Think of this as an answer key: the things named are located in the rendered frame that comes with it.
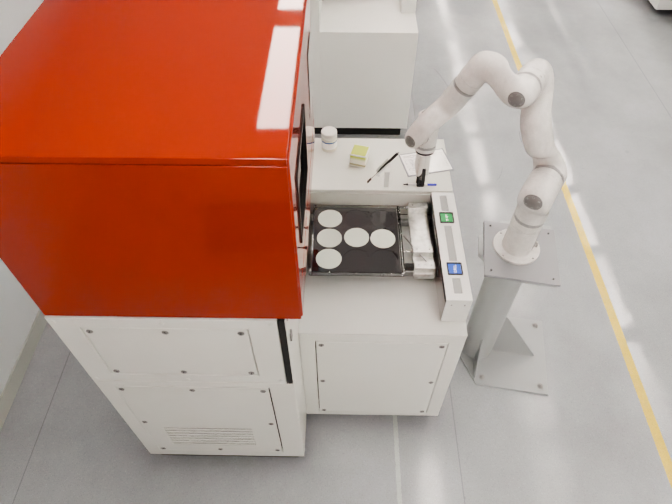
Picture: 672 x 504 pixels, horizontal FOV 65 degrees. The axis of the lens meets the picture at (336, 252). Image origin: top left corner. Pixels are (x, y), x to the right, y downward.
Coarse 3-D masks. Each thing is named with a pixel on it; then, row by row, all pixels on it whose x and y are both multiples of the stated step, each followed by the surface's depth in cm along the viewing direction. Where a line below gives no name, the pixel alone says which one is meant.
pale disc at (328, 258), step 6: (324, 252) 210; (330, 252) 210; (336, 252) 210; (318, 258) 208; (324, 258) 208; (330, 258) 208; (336, 258) 208; (318, 264) 206; (324, 264) 206; (330, 264) 206; (336, 264) 206
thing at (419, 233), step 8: (408, 216) 226; (416, 216) 225; (424, 216) 225; (408, 224) 226; (416, 224) 222; (424, 224) 222; (416, 232) 219; (424, 232) 219; (416, 240) 216; (424, 240) 216
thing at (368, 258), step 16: (320, 208) 225; (336, 208) 225; (352, 208) 225; (368, 208) 225; (384, 208) 225; (320, 224) 219; (352, 224) 220; (368, 224) 219; (384, 224) 220; (368, 240) 214; (352, 256) 209; (368, 256) 209; (384, 256) 209; (368, 272) 204; (384, 272) 204; (400, 272) 204
